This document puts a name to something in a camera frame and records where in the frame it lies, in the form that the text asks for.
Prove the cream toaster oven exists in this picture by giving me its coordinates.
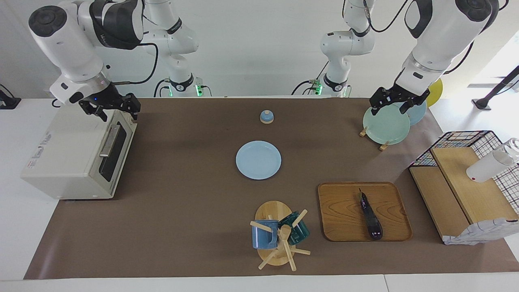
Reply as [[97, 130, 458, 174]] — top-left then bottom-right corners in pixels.
[[20, 106, 138, 200]]

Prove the dark purple eggplant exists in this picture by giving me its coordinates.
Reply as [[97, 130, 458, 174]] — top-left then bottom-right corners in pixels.
[[358, 188, 384, 240]]

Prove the light blue racked plate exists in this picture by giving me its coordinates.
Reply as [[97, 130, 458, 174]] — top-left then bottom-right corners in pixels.
[[399, 100, 427, 126]]

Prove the mint green plate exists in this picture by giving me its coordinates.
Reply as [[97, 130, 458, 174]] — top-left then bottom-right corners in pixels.
[[362, 104, 411, 146]]

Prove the yellow plate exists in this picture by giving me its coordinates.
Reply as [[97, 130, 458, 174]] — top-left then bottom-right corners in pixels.
[[426, 78, 444, 108]]

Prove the wooden plate rack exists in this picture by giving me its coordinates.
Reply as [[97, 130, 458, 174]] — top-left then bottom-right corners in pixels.
[[359, 127, 390, 152]]

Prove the black floor stand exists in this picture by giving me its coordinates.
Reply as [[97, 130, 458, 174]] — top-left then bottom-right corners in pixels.
[[472, 65, 519, 111]]

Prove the white cup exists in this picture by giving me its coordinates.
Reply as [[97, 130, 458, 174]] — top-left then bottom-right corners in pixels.
[[466, 138, 519, 183]]

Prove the brown table mat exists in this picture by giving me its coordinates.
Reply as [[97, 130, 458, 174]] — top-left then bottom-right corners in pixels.
[[24, 97, 519, 280]]

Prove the wooden serving tray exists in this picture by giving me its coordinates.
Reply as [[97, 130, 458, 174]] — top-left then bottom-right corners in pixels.
[[317, 182, 413, 242]]

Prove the wooden mug tree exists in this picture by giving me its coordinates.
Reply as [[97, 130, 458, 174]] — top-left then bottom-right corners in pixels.
[[250, 200, 311, 271]]

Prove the dark green mug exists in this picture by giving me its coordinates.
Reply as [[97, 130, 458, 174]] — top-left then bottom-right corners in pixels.
[[278, 211, 310, 245]]

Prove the blue mug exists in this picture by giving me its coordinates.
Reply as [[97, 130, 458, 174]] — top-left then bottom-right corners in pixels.
[[251, 219, 279, 249]]

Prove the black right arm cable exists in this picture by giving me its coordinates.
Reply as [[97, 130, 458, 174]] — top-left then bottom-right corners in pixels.
[[109, 42, 159, 86]]

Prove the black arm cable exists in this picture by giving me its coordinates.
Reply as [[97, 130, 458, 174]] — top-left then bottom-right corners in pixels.
[[363, 0, 410, 34], [109, 42, 159, 86]]

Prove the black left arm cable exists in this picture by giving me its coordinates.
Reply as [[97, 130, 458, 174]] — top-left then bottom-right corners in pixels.
[[363, 0, 410, 34]]

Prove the black desk mount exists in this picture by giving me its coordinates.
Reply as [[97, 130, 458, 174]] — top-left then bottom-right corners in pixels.
[[0, 84, 21, 110]]

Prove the wire and wood shelf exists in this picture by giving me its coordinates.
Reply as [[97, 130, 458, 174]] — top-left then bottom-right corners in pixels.
[[409, 130, 519, 245]]

